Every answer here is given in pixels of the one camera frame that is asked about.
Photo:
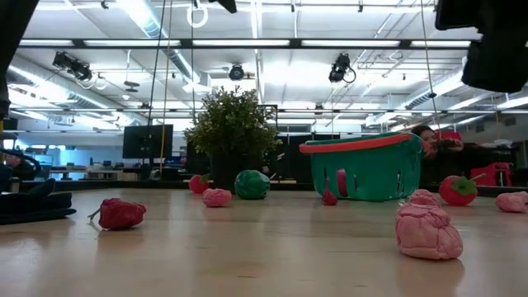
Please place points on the person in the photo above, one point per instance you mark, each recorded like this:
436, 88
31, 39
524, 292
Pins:
453, 161

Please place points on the round overhead camera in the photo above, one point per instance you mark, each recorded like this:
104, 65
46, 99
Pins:
236, 73

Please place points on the red box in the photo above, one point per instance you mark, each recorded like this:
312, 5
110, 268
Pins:
451, 135

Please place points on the red pepper toy with stem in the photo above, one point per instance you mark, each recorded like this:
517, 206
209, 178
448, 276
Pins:
121, 214

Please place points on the red tool cabinet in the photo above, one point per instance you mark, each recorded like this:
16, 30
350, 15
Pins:
491, 173

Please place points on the black monitor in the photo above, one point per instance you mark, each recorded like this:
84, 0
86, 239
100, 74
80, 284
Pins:
144, 142

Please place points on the red tomato toy green top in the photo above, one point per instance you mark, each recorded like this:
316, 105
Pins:
453, 194

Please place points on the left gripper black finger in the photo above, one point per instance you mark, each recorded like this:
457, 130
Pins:
227, 4

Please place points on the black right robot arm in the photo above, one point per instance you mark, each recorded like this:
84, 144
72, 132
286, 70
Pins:
499, 53

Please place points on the black overhead camera rig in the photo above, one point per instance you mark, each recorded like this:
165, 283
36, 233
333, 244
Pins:
74, 67

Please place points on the teal basket orange rim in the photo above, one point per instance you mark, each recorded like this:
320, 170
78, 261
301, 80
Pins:
371, 173

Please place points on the small red chili toy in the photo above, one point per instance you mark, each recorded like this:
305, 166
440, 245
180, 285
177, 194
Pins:
328, 199

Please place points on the small pink garlic toy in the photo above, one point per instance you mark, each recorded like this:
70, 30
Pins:
425, 197
216, 198
512, 202

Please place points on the red strawberry toy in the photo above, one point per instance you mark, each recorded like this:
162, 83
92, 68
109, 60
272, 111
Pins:
198, 184

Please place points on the potted artificial green plant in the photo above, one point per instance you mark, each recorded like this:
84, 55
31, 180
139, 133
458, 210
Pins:
233, 123

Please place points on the folded navy cloth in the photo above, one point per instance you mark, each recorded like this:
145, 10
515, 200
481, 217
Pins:
33, 204

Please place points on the large pink garlic toy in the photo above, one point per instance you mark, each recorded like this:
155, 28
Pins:
427, 235

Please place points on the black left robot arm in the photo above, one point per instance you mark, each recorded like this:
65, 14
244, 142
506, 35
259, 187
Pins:
10, 33

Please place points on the green bell pepper toy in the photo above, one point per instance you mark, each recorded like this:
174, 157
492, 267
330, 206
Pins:
252, 185

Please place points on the black partition panel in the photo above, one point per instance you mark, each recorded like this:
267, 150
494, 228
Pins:
297, 161

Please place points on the background work desk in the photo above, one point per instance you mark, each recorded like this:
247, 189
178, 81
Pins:
103, 175

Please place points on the black overhead frame beam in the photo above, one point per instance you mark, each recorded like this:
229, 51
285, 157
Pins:
186, 43

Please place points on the black table edge rail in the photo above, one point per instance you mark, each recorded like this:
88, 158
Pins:
123, 185

